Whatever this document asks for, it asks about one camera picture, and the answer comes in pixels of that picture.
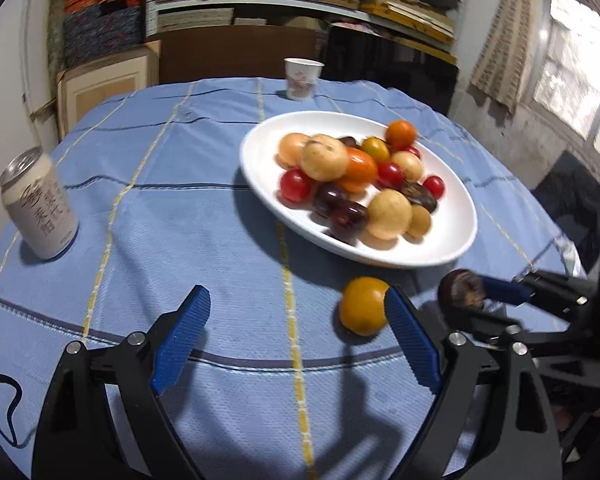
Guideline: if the red patterned box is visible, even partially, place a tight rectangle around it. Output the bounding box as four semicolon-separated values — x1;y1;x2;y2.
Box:
65;0;146;15

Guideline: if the white paper cup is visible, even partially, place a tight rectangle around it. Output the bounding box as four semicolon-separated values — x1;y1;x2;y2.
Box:
283;57;326;101

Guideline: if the small brown green fruit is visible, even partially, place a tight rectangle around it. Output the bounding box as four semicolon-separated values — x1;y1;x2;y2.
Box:
404;203;433;239

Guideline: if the blue checked tablecloth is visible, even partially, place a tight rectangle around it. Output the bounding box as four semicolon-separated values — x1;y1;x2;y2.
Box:
0;77;581;480

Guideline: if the person's right hand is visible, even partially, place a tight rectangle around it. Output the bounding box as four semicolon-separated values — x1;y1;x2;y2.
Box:
554;402;578;431

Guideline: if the stack of yellow flat boxes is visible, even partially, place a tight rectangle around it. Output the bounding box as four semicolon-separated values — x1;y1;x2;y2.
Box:
360;0;456;51

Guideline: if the dark purple round fruit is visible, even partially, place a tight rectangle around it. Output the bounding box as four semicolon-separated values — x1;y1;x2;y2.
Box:
312;181;351;218
328;200;370;233

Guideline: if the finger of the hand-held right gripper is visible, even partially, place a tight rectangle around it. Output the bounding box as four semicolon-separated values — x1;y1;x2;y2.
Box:
442;309;569;349
480;270;588;319

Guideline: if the white oval plate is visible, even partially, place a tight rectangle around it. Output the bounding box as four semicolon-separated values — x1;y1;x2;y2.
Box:
239;111;478;268

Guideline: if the window with mesh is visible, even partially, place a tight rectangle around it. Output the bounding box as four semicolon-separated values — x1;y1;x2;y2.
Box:
527;0;600;161

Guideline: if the brown board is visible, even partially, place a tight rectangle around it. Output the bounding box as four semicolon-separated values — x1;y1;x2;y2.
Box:
157;27;328;83

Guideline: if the large orange mandarin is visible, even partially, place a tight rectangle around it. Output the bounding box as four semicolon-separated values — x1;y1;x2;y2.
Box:
337;147;379;195

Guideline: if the white leaning board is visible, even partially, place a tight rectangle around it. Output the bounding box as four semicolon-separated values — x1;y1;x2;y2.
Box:
22;0;61;111

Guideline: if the beige framed panel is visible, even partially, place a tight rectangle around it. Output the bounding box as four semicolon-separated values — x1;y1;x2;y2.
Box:
56;40;161;133

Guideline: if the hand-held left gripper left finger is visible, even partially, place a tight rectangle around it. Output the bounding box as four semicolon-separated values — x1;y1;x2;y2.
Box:
31;284;212;480

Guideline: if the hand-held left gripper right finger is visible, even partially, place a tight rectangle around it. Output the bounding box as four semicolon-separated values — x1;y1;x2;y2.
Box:
384;285;565;480

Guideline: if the black jacket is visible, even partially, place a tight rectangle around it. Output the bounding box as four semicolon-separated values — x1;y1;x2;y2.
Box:
530;150;600;281

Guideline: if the white drink can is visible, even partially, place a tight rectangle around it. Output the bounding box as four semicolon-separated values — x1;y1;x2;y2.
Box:
0;146;80;261

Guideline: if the green marbled board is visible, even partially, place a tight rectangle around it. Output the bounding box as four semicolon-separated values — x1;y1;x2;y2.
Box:
47;0;66;76

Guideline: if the pale yellow round fruit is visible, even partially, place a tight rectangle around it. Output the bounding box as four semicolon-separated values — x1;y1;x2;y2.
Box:
300;133;350;182
278;132;311;170
390;150;424;184
366;188;413;241

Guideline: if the blue patterned fabric box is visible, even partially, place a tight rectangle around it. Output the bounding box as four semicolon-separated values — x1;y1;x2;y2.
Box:
100;7;146;47
62;15;103;68

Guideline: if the yellow orange round fruit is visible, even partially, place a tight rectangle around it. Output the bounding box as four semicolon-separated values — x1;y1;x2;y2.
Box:
338;276;393;337
361;136;392;165

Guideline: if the pink cloth bundle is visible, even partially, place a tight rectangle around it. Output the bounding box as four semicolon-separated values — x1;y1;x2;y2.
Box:
330;20;376;36

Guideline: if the brick pattern curtain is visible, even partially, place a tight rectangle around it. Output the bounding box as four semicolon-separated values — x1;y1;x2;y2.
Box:
467;0;546;113

